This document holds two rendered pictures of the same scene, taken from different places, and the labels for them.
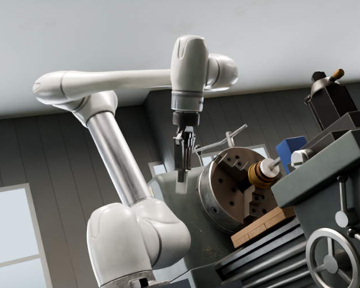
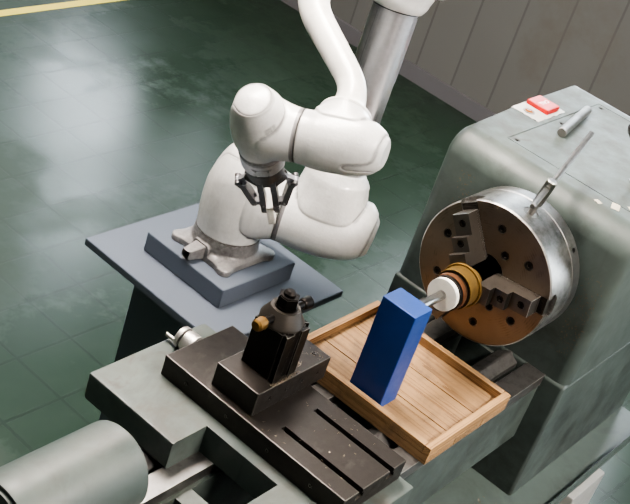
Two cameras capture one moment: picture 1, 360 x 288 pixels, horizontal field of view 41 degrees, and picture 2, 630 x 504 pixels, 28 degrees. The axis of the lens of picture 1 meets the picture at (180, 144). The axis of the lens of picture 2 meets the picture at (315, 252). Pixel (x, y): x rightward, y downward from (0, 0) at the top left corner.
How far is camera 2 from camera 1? 2.61 m
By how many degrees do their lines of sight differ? 77
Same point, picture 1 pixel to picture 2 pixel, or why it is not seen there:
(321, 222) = not seen: hidden behind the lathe
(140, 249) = (226, 221)
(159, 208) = (319, 195)
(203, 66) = (245, 145)
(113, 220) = (220, 173)
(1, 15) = not seen: outside the picture
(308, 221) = not seen: hidden behind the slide
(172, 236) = (302, 235)
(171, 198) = (441, 177)
